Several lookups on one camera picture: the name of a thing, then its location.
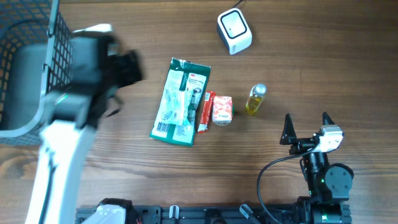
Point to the red snack stick packet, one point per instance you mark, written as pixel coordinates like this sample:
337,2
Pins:
207,107

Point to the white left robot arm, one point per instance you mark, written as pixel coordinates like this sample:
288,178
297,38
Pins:
72,115

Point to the yellow oil bottle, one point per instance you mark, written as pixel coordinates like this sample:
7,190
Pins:
255,99

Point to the grey plastic mesh basket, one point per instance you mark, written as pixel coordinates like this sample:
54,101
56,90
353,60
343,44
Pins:
36,57

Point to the white barcode scanner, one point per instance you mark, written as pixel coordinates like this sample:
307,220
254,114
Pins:
234,30

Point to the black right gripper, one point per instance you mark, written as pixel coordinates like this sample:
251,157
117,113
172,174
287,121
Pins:
289,135

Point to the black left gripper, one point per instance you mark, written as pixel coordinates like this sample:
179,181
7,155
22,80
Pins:
129,66

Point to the green glove package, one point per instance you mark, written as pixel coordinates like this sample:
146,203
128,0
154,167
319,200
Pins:
184,89

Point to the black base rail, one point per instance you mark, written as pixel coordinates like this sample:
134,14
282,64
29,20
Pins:
285,213

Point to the red tissue pack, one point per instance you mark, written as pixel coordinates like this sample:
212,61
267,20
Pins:
222,110

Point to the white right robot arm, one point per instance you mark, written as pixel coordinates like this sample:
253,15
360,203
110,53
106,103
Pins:
328,184

